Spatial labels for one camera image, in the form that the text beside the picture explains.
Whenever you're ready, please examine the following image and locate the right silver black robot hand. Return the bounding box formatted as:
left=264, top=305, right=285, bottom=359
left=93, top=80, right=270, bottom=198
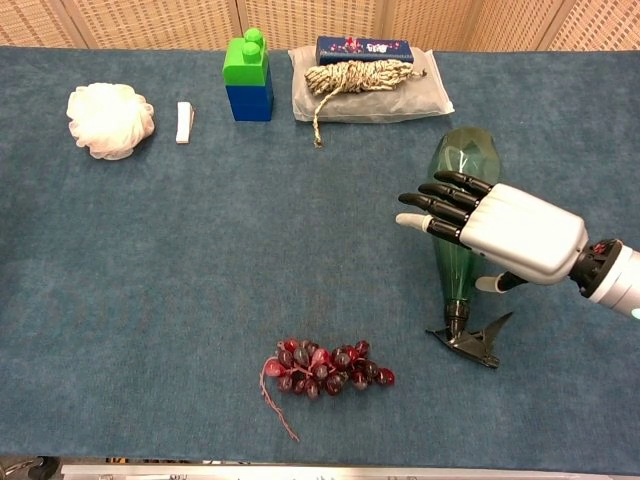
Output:
left=395, top=170, right=591, bottom=294

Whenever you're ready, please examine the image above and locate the green spray bottle black trigger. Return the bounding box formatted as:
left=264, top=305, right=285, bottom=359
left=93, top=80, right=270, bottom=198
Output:
left=425, top=126, right=515, bottom=370

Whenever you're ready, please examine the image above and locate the translucent white zip pouch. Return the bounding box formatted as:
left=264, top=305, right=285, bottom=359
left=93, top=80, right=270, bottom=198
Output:
left=288, top=45, right=456, bottom=124

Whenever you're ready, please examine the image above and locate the red artificial grape bunch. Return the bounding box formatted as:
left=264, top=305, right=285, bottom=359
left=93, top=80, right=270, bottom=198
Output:
left=259, top=339, right=397, bottom=443

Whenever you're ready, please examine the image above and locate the blue printed cardboard box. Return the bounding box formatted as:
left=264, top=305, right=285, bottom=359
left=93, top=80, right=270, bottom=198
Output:
left=315, top=35, right=416, bottom=66

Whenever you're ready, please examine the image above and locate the woven rattan folding screen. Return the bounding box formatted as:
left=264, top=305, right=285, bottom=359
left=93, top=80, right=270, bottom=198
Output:
left=0, top=0, right=640, bottom=52

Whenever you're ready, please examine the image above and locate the blue toy building brick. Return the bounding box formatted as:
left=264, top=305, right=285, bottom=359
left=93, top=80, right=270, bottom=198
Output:
left=225, top=64, right=276, bottom=123

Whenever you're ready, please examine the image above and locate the green toy building brick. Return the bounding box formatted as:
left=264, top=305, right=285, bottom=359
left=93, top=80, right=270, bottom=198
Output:
left=222, top=27, right=270, bottom=88

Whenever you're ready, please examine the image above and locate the small white rectangular block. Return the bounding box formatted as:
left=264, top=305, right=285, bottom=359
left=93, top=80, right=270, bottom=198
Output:
left=175, top=101, right=197, bottom=145

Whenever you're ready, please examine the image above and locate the white mesh bath pouf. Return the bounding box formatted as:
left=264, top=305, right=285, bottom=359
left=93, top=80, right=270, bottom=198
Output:
left=66, top=82, right=156, bottom=162

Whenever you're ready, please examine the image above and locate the beige braided rope bundle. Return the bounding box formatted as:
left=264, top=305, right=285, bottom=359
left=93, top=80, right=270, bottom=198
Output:
left=304, top=59, right=428, bottom=149

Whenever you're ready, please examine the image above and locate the aluminium profile rail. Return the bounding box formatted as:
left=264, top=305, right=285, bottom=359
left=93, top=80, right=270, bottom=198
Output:
left=59, top=463, right=614, bottom=480

